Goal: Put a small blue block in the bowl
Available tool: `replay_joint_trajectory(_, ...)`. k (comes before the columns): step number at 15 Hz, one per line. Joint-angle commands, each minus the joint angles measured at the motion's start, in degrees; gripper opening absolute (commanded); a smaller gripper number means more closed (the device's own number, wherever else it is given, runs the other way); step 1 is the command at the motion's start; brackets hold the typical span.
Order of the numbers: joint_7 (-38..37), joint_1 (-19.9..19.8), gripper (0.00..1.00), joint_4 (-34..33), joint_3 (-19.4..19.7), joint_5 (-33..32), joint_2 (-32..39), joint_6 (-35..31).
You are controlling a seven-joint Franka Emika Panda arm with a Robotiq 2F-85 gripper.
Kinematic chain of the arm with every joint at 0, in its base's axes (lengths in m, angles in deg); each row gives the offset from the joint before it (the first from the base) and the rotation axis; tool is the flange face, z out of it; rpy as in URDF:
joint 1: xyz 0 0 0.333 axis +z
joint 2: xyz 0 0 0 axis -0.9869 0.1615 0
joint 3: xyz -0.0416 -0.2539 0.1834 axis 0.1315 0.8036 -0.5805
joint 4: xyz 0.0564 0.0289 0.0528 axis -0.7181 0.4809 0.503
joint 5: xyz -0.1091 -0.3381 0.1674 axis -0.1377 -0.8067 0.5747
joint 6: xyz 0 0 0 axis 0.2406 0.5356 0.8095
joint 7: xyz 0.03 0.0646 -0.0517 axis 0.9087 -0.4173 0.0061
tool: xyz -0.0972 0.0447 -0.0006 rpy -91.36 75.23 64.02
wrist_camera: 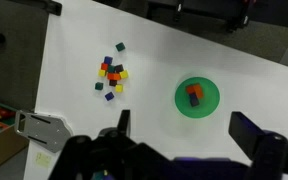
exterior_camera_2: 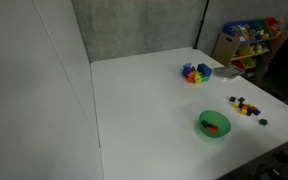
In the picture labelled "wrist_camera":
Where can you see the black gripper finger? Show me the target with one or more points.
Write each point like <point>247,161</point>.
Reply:
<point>247,133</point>

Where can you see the green plastic bowl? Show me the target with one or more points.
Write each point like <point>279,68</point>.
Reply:
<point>209,100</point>

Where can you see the dark blue block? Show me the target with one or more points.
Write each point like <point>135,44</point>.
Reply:
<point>194,99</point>

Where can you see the small yellow block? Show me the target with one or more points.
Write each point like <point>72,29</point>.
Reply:
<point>102,72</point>
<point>118,88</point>
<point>124,74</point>

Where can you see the small blue block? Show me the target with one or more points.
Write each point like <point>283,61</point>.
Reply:
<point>109,96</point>
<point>108,60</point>

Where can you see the small maroon block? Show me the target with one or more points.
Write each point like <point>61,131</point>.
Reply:
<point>118,68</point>
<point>113,82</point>

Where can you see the long orange block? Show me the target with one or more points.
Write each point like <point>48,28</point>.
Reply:
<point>114,76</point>

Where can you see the small teal block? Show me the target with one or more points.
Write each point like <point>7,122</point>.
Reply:
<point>111,69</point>

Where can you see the small green block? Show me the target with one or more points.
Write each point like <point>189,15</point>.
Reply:
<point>120,46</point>
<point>99,86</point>

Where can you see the small red block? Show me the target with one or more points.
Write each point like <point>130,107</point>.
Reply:
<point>104,66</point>

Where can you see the black office chair base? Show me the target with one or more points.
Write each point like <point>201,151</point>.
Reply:
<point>230,13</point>

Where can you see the grey metal mounting plate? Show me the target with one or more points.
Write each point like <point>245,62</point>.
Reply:
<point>50,131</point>

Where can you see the yellow sticky note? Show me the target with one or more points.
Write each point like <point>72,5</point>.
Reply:
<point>43,160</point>

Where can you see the cardboard box of toys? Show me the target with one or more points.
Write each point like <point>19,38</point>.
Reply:
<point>0,150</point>

